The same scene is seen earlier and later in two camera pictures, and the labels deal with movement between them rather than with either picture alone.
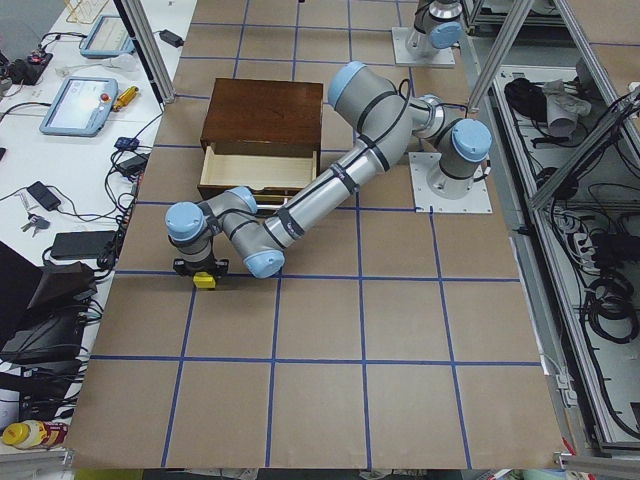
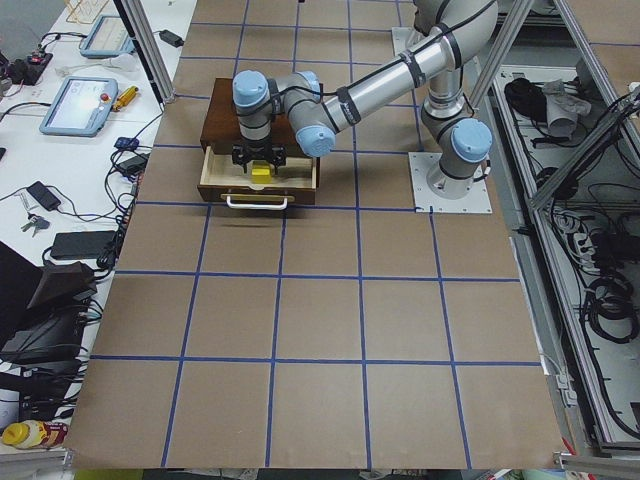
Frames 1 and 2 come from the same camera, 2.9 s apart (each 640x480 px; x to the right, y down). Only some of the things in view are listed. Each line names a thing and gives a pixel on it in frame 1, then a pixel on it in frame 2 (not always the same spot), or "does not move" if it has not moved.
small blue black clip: [127, 143] does not move
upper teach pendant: [108, 39] does not move
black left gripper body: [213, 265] → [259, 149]
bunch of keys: [37, 222] does not move
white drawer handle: [273, 206] does not move
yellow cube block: [204, 280] → [261, 172]
